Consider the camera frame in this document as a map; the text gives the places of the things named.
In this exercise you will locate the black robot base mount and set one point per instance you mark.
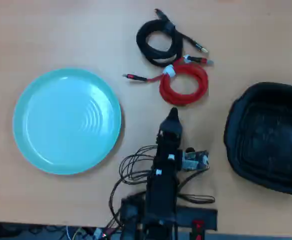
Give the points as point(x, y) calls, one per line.
point(195, 217)

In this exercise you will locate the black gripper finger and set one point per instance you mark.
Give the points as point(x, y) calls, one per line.
point(177, 126)
point(165, 125)

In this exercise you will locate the green round plate bowl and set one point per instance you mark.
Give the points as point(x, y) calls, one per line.
point(60, 125)

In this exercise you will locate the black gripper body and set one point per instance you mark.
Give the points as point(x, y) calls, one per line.
point(168, 145)

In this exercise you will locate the black plastic bowl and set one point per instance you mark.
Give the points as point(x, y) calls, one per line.
point(261, 137)

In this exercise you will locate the red and black clamp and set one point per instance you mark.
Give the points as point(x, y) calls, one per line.
point(197, 226)

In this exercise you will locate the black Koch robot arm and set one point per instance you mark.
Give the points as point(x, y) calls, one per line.
point(160, 192)

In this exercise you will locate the bare wrist camera board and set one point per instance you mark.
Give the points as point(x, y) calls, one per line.
point(194, 160)

